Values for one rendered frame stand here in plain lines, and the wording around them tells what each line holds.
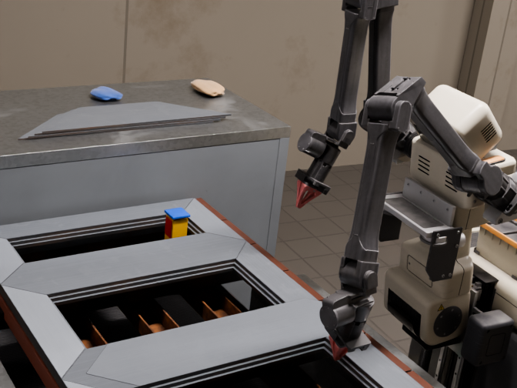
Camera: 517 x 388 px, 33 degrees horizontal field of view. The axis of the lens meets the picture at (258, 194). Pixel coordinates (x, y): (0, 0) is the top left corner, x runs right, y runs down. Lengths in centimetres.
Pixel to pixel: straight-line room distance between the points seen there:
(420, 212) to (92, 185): 100
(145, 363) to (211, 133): 106
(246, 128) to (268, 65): 228
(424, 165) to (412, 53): 329
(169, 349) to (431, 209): 87
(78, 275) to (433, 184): 102
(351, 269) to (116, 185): 104
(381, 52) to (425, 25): 331
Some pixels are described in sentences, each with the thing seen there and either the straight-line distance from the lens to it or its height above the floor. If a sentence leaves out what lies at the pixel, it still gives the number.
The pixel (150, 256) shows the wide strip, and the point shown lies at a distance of 247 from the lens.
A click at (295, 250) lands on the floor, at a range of 449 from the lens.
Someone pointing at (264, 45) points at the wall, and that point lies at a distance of 515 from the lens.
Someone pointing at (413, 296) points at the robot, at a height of 79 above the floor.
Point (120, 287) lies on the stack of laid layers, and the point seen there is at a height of 83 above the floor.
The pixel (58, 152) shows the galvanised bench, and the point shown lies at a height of 104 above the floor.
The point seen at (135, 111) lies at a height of 107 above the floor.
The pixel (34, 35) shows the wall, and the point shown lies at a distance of 464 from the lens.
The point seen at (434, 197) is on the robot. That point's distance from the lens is 247.
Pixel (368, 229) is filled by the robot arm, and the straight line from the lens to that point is 194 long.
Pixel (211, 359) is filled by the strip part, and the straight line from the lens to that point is 205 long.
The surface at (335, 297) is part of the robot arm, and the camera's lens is 194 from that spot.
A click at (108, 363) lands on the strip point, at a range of 202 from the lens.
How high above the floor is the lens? 199
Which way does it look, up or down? 23 degrees down
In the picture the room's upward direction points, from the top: 7 degrees clockwise
